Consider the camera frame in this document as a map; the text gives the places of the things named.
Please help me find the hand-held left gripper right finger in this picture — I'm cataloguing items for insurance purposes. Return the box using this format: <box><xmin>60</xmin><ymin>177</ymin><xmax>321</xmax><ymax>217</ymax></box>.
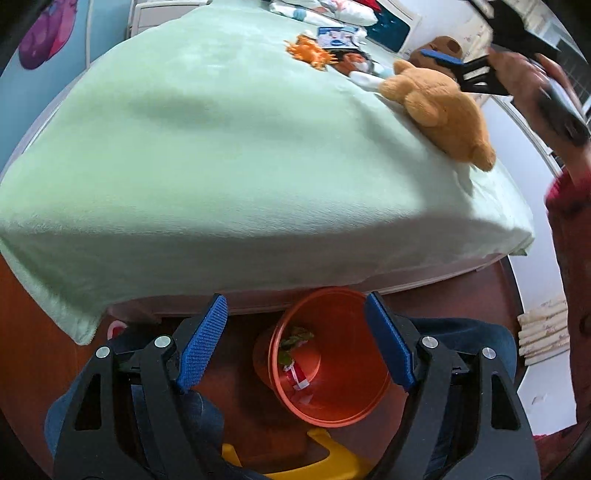
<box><xmin>364</xmin><ymin>291</ymin><xmax>542</xmax><ymax>480</ymax></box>

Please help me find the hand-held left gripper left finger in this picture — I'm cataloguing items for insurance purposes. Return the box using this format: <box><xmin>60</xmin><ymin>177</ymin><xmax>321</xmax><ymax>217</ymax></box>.
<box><xmin>53</xmin><ymin>293</ymin><xmax>229</xmax><ymax>480</ymax></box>

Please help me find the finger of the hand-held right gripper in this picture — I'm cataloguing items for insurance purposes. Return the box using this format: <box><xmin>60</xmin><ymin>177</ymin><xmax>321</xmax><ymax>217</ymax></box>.
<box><xmin>457</xmin><ymin>73</ymin><xmax>512</xmax><ymax>97</ymax></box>
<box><xmin>421</xmin><ymin>50</ymin><xmax>491</xmax><ymax>75</ymax></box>

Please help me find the tan teddy bear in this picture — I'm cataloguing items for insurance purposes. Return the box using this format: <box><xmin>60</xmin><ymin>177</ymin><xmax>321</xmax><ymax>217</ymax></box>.
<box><xmin>379</xmin><ymin>59</ymin><xmax>497</xmax><ymax>172</ymax></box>

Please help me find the orange plastic bin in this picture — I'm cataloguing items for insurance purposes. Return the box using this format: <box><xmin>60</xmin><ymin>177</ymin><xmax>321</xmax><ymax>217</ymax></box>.
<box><xmin>252</xmin><ymin>287</ymin><xmax>404</xmax><ymax>426</ymax></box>

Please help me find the person's right forearm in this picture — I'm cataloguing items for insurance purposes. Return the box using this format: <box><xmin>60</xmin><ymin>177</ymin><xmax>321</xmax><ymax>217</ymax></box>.
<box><xmin>544</xmin><ymin>168</ymin><xmax>591</xmax><ymax>430</ymax></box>

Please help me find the person's right hand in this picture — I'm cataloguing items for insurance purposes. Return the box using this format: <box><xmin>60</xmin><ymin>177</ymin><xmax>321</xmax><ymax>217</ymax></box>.
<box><xmin>488</xmin><ymin>48</ymin><xmax>583</xmax><ymax>178</ymax></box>

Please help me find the teal padded headboard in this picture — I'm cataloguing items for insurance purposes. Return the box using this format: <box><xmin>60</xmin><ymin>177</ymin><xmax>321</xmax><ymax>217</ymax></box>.
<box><xmin>369</xmin><ymin>4</ymin><xmax>423</xmax><ymax>54</ymax></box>

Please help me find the brown orange plush toy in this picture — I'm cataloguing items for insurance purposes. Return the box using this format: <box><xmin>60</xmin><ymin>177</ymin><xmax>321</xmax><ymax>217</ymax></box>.
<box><xmin>332</xmin><ymin>50</ymin><xmax>375</xmax><ymax>75</ymax></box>

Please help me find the small toy inside bucket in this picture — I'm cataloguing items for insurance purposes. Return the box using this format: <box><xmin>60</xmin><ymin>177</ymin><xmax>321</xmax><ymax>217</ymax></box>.
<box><xmin>277</xmin><ymin>327</ymin><xmax>315</xmax><ymax>365</ymax></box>

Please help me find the red snack wrapper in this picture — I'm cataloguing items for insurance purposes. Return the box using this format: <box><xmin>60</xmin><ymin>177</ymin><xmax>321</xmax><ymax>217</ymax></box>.
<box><xmin>283</xmin><ymin>354</ymin><xmax>320</xmax><ymax>393</ymax></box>

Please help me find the white floral folded quilt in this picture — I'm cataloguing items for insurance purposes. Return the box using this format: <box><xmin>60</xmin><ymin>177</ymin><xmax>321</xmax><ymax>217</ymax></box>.
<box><xmin>318</xmin><ymin>0</ymin><xmax>377</xmax><ymax>26</ymax></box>
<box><xmin>269</xmin><ymin>0</ymin><xmax>326</xmax><ymax>21</ymax></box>

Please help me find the blue and white packet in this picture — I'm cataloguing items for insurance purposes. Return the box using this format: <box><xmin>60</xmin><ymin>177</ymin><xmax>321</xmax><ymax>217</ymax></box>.
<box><xmin>318</xmin><ymin>26</ymin><xmax>368</xmax><ymax>49</ymax></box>

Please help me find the yellow plastic stool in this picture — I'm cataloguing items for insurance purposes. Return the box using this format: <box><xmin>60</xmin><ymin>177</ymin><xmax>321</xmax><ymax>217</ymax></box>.
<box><xmin>222</xmin><ymin>428</ymin><xmax>375</xmax><ymax>480</ymax></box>

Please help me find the orange spiky toy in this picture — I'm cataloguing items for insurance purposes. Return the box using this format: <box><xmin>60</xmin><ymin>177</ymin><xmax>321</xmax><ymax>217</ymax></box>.
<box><xmin>284</xmin><ymin>34</ymin><xmax>334</xmax><ymax>72</ymax></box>

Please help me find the stack of cream boards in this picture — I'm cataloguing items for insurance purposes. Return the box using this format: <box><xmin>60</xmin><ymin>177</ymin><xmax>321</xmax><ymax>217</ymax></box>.
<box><xmin>517</xmin><ymin>299</ymin><xmax>568</xmax><ymax>366</ymax></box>

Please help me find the light green blanket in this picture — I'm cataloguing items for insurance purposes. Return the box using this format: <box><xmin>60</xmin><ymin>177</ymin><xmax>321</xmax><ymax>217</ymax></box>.
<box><xmin>0</xmin><ymin>4</ymin><xmax>536</xmax><ymax>346</ymax></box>

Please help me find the white nightstand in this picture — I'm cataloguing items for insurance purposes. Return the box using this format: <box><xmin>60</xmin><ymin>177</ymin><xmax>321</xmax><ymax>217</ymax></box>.
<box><xmin>129</xmin><ymin>0</ymin><xmax>213</xmax><ymax>38</ymax></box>

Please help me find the blue cartoon wardrobe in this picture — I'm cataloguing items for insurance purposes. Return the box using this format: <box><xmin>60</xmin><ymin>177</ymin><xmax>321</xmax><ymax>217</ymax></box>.
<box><xmin>0</xmin><ymin>0</ymin><xmax>130</xmax><ymax>171</ymax></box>

